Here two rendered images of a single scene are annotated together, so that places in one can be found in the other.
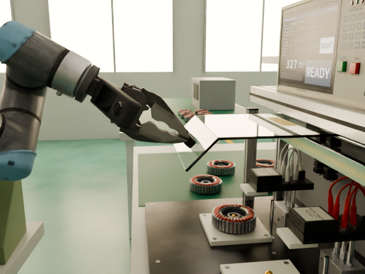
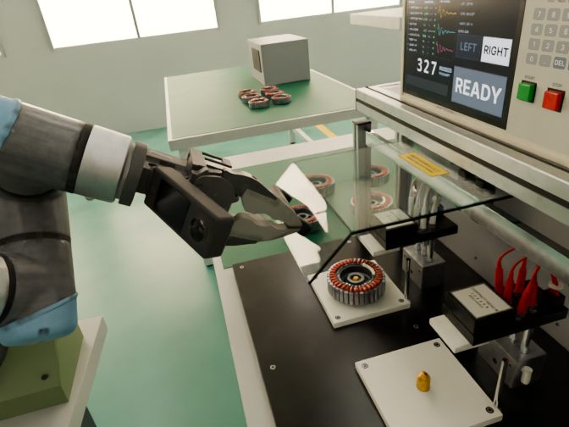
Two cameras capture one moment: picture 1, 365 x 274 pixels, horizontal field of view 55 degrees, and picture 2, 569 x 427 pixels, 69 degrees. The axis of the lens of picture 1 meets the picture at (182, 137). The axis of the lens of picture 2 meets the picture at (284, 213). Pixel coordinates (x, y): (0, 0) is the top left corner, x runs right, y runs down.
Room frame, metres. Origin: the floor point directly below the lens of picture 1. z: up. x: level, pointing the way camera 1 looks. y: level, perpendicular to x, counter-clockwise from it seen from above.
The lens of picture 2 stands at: (0.18, 0.04, 1.31)
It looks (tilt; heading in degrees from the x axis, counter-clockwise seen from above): 28 degrees down; 355
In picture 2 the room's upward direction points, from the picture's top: 6 degrees counter-clockwise
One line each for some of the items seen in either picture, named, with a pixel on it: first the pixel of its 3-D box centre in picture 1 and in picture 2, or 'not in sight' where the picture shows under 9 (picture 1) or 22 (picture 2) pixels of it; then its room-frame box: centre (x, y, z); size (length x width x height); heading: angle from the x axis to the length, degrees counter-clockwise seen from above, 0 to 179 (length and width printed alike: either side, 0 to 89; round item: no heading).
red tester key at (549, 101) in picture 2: (354, 68); (553, 100); (0.59, -0.29, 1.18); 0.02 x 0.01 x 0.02; 7
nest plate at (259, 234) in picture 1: (233, 226); (356, 291); (0.82, -0.13, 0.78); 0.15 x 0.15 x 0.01; 7
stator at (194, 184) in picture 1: (205, 184); not in sight; (1.15, -0.08, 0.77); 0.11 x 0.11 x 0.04
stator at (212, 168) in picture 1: (220, 167); not in sight; (1.34, -0.15, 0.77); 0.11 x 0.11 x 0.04
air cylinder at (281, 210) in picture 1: (288, 216); (422, 265); (0.84, -0.27, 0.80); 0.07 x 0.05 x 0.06; 7
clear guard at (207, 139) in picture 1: (254, 137); (387, 194); (0.71, -0.15, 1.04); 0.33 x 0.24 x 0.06; 97
